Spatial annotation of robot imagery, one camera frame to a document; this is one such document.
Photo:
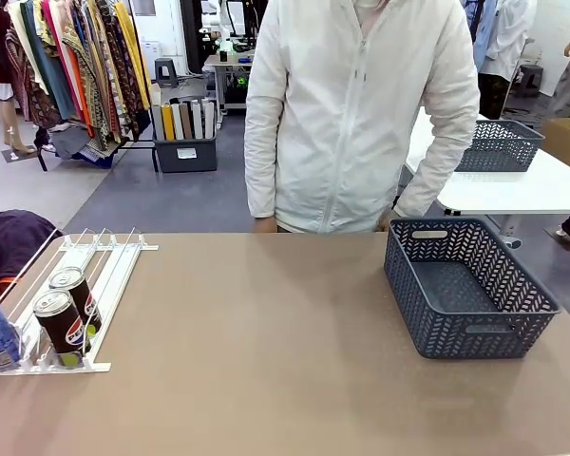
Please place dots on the person's right hand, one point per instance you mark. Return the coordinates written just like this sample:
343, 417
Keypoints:
264, 225

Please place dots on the person's left hand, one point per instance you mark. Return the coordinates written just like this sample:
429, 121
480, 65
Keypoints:
387, 224

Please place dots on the dark grey plastic basket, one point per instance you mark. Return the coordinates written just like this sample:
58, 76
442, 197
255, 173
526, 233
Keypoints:
456, 332
499, 152

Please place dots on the black Pepsi can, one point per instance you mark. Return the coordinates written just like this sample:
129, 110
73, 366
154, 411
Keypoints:
78, 290
57, 323

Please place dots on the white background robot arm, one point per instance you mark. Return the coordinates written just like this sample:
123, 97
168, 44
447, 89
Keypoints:
225, 24

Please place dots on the grey storage bin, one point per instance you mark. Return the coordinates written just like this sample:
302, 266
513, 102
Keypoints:
185, 154

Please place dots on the person in white jacket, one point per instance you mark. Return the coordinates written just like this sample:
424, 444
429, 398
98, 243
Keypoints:
351, 119

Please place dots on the white fabric roll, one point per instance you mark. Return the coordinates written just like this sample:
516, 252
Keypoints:
196, 119
177, 121
209, 119

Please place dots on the white side table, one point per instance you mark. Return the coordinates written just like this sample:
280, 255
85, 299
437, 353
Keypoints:
503, 190

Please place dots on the brown fabric roll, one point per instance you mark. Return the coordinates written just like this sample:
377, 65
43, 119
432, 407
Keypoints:
186, 121

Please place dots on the yellow fabric roll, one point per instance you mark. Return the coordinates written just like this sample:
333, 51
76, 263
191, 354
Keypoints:
168, 122

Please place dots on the grey fabric roll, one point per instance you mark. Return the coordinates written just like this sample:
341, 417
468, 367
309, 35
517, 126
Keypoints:
157, 122

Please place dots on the background work table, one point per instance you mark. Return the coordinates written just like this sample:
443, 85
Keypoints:
228, 64

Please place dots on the small black cup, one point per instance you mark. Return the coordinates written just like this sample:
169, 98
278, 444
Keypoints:
223, 56

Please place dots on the grey plastic stool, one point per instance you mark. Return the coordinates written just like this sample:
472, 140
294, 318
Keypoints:
164, 71

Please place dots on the dark grey stool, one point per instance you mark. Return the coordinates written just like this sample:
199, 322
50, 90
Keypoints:
531, 78

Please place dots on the clothes rack with colourful garments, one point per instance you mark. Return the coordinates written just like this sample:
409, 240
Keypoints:
90, 71

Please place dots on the dark purple cloth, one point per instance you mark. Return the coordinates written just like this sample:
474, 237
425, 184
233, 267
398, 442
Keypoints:
9, 242

